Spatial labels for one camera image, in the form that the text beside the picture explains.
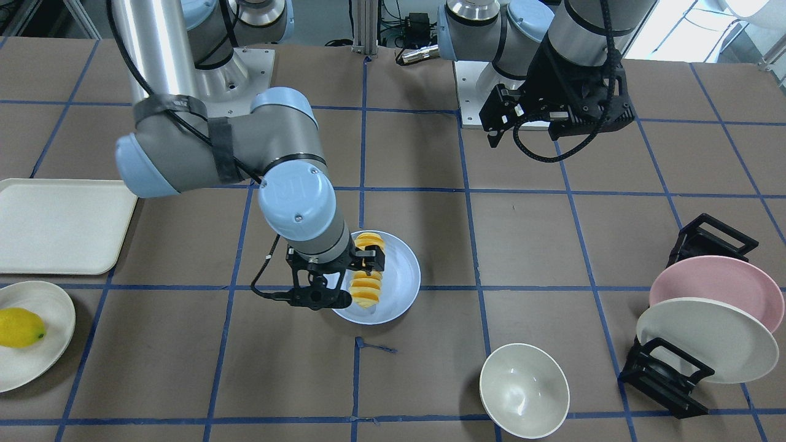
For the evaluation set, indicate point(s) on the white plate with lemon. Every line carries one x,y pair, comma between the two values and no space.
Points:
57,311

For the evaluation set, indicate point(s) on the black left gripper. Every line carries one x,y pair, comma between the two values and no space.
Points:
535,75

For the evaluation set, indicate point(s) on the white rectangular tray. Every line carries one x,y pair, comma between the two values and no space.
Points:
63,226

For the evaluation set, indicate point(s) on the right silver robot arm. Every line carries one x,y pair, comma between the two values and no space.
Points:
201,121

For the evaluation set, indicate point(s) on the yellow toy lemon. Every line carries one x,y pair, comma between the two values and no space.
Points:
21,328

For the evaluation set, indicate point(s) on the cream ceramic bowl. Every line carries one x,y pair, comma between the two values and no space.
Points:
524,391

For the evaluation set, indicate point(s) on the cream plate in rack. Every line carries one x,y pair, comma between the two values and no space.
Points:
729,340

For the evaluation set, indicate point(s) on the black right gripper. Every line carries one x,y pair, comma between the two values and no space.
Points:
342,265

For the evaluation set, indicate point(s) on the pink plate in rack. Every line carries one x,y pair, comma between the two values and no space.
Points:
724,279

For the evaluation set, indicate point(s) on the black plate rack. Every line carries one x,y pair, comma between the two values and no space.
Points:
659,369

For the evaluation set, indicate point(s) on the blue plate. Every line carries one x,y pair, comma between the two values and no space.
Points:
400,285

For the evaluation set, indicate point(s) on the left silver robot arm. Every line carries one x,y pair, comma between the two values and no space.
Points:
507,37

